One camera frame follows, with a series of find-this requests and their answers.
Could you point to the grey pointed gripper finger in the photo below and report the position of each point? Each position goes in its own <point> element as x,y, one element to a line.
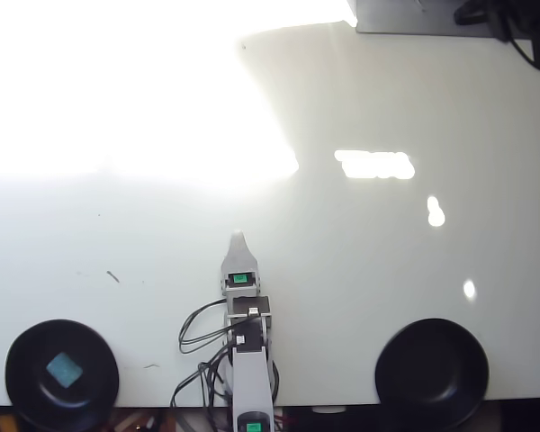
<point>240,258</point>

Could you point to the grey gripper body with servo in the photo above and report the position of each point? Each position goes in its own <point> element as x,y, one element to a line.
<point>240,291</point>

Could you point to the blue cube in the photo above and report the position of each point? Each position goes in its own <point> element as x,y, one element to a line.
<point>64,370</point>

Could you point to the black round bowl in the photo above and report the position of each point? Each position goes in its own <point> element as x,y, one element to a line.
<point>85,396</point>
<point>432,373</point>

